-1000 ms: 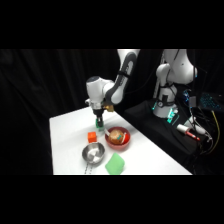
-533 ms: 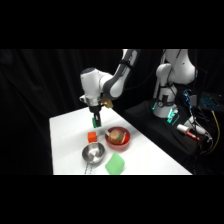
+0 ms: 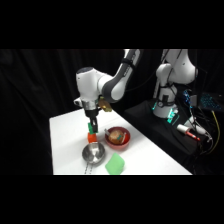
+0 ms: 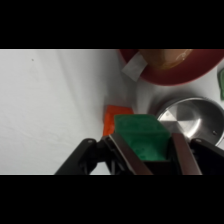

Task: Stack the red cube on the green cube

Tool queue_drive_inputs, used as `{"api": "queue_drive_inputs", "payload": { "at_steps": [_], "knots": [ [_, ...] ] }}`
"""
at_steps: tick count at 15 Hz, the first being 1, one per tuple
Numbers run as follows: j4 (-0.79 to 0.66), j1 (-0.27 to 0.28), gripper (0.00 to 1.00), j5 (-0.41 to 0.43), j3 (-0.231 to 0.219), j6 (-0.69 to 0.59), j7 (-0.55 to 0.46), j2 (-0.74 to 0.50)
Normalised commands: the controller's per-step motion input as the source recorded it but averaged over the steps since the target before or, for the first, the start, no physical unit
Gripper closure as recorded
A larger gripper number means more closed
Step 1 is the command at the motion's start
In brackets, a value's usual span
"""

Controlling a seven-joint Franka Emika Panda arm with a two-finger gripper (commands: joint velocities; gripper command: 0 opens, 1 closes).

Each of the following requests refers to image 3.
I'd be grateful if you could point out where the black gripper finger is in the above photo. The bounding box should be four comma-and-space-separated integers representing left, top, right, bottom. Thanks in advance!
87, 115, 95, 133
92, 117, 100, 135

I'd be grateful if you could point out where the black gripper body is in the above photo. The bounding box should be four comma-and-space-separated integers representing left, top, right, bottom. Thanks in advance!
81, 99, 101, 119

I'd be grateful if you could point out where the red cube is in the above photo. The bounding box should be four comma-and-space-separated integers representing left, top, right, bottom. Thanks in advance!
87, 132, 98, 144

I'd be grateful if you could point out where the red bowl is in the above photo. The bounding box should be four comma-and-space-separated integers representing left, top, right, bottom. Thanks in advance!
104, 126, 132, 150

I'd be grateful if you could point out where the steel bowl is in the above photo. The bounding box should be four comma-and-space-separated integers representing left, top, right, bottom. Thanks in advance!
81, 142, 107, 166

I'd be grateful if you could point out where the green wedge sponge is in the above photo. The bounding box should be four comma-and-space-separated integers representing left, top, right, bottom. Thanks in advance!
104, 152, 126, 176

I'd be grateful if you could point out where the black curtain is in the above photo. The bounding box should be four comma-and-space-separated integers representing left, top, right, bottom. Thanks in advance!
0, 49, 224, 176

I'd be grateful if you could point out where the black robot stand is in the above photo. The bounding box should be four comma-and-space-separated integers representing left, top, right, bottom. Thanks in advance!
123, 99, 214, 168

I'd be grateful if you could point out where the white cylinder with red tip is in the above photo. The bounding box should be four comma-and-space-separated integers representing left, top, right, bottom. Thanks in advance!
176, 123, 202, 142

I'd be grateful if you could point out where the blue lit keyboard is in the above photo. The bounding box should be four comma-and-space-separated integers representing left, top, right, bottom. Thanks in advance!
199, 92, 224, 112

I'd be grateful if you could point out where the yellow cable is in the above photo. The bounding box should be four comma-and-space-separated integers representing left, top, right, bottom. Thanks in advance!
199, 110, 222, 156

